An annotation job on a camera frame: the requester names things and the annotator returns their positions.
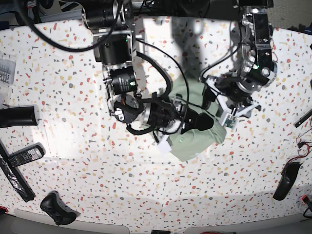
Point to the robot arm image left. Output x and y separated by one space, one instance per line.
114 45

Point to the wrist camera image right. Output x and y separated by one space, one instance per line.
228 120

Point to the small black stick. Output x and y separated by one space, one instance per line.
301 120

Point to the clear plastic parts bag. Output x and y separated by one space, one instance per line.
7 73

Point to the black game controller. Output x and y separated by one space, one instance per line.
50 205

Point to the green T-shirt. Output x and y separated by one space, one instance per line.
194 142

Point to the black curved handle right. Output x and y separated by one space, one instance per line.
289 175

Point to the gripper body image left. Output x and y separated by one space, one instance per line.
167 116

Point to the long black bar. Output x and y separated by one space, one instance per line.
15 178

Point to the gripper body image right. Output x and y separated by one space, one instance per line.
238 91

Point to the black TV remote control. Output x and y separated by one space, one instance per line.
27 155

